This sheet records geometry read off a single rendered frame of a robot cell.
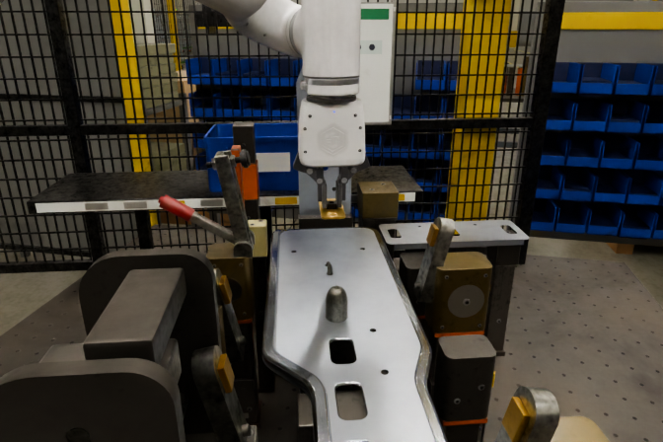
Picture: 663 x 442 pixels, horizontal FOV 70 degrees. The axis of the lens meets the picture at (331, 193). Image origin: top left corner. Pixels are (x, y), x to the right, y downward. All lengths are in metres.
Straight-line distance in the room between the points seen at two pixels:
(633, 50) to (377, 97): 1.55
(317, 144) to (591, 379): 0.79
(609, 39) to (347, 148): 1.97
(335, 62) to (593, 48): 1.97
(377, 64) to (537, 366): 0.81
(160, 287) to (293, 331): 0.29
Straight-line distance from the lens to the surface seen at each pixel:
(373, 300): 0.75
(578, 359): 1.24
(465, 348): 0.69
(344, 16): 0.68
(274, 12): 0.75
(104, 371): 0.35
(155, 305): 0.41
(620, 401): 1.17
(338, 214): 0.74
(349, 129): 0.71
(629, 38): 2.59
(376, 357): 0.64
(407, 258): 0.92
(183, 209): 0.77
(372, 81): 1.28
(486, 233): 1.02
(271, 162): 1.11
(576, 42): 2.52
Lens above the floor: 1.40
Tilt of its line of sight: 19 degrees down
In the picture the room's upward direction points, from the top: straight up
